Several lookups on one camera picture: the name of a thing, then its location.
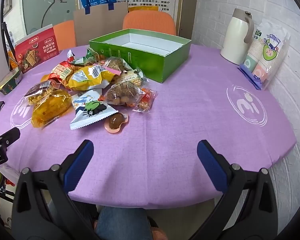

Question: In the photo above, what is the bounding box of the brown label popcorn bag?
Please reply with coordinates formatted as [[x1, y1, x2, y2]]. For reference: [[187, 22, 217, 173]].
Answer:
[[24, 80, 60, 106]]

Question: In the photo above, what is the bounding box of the clear yellow bread pack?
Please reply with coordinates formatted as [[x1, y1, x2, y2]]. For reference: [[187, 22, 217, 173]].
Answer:
[[31, 89, 72, 128]]

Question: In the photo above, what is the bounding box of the red broad bean bag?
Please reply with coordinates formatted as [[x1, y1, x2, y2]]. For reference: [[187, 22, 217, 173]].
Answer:
[[48, 61, 76, 85]]

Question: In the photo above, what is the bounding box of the white blue snack bag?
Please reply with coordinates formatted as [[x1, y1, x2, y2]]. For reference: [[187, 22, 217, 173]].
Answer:
[[70, 89, 119, 130]]

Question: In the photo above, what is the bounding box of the yellow chips bag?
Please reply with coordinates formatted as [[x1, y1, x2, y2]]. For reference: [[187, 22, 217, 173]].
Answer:
[[67, 65, 116, 91]]

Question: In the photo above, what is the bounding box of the braised egg pack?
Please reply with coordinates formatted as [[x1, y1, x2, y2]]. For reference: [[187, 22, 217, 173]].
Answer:
[[104, 112, 129, 133]]

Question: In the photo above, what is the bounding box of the green pea bag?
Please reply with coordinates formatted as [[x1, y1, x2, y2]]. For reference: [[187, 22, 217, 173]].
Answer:
[[71, 56, 97, 67]]

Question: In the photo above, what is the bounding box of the green foil candy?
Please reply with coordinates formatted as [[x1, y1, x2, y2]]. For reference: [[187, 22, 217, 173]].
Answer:
[[86, 47, 100, 61]]

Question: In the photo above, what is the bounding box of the orange edged nut pack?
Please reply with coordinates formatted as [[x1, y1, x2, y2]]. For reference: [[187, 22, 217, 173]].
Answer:
[[104, 81, 146, 107]]

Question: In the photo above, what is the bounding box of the white biscuit pack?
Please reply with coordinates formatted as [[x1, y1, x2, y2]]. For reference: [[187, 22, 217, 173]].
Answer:
[[111, 68, 148, 87]]

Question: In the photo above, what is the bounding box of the small red snack pack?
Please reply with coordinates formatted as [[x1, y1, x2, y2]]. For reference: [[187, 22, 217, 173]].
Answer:
[[133, 88, 157, 113]]

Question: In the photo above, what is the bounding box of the pink edged snack pack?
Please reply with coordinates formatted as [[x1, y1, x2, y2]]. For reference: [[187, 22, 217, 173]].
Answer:
[[97, 56, 132, 76]]

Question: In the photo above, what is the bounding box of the dark green tin box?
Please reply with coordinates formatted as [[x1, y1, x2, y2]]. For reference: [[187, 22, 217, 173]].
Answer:
[[0, 67, 23, 95]]

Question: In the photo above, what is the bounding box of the person blue jeans leg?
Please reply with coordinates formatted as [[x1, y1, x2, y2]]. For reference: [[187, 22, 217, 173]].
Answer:
[[95, 206, 153, 239]]

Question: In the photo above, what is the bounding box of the red cracker box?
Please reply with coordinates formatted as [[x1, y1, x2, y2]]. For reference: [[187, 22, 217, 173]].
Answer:
[[15, 24, 59, 74]]

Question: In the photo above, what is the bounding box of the purple tablecloth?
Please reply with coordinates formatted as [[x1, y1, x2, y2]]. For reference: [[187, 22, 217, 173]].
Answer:
[[0, 45, 296, 209]]

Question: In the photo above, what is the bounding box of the red white small bag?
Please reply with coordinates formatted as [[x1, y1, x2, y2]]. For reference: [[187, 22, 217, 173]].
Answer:
[[67, 49, 75, 62]]

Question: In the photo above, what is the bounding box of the left orange chair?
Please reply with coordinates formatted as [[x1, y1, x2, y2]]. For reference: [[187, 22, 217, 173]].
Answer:
[[53, 20, 77, 51]]

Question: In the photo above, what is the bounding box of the orange chair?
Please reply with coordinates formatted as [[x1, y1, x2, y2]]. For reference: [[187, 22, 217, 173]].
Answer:
[[122, 10, 177, 36], [53, 20, 77, 51]]

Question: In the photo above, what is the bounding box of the brown paper bag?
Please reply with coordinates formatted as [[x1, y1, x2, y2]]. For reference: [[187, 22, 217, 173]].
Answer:
[[73, 2, 128, 46]]

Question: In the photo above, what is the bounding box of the white thermos jug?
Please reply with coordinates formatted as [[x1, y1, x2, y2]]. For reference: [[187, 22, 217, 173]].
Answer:
[[221, 8, 255, 65]]

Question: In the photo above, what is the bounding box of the green gift box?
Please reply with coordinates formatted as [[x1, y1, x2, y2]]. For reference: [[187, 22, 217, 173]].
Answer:
[[89, 29, 191, 83]]

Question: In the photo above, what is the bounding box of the right orange chair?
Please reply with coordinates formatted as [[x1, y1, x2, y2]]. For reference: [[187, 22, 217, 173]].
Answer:
[[122, 10, 177, 36]]

